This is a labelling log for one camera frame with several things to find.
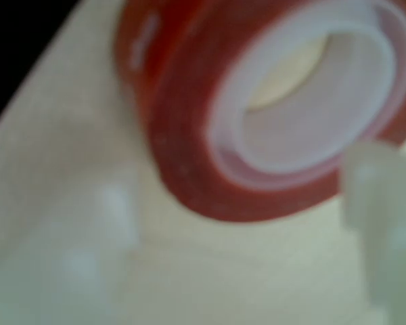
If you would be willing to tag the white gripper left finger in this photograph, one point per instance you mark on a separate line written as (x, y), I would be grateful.
(155, 287)

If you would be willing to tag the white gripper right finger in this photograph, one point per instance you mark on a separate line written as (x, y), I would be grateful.
(389, 216)

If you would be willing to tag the small red tape roll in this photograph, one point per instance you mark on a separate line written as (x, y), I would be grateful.
(189, 135)

